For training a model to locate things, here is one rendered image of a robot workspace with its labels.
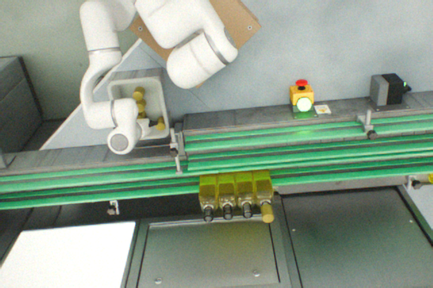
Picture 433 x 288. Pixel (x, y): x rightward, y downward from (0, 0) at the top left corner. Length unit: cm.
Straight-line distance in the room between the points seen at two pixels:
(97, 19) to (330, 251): 94
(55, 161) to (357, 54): 110
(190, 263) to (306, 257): 35
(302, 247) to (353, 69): 62
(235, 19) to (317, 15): 28
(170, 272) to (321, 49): 85
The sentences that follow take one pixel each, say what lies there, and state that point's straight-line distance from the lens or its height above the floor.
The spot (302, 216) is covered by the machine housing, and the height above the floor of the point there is 99.
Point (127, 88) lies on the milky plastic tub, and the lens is 141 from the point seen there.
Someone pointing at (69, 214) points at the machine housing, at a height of 88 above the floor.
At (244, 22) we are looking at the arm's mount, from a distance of 124.
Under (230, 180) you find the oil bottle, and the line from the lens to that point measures 129.
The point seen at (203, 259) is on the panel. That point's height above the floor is 118.
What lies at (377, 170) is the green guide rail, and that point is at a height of 94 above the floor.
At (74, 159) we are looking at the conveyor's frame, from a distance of 151.
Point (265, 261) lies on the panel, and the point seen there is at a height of 121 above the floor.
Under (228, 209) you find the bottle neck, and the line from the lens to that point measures 120.
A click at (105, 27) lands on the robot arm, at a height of 100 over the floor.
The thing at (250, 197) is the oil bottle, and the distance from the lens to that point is 123.
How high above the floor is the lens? 203
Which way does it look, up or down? 59 degrees down
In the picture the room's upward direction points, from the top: 179 degrees clockwise
